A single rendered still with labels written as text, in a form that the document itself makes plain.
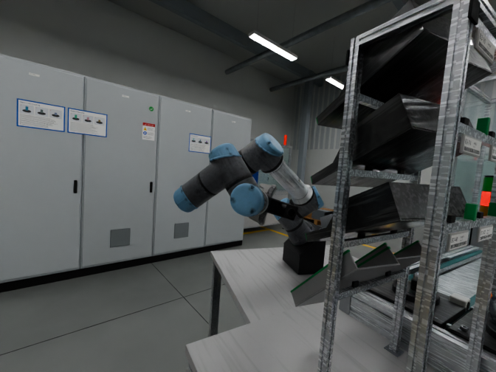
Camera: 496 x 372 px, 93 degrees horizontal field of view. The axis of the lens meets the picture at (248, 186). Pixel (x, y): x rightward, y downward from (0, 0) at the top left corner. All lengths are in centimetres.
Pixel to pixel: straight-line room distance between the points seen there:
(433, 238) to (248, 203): 33
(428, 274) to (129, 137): 311
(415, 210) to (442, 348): 50
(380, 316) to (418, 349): 48
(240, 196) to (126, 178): 277
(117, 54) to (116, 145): 535
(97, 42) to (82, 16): 61
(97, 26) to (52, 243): 635
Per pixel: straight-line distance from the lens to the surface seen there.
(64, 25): 830
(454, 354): 93
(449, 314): 105
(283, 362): 80
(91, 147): 317
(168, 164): 338
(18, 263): 334
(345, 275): 59
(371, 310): 101
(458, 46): 50
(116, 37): 849
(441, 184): 45
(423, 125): 53
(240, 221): 417
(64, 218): 322
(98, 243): 333
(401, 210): 50
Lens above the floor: 137
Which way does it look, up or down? 4 degrees down
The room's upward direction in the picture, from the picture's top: 4 degrees clockwise
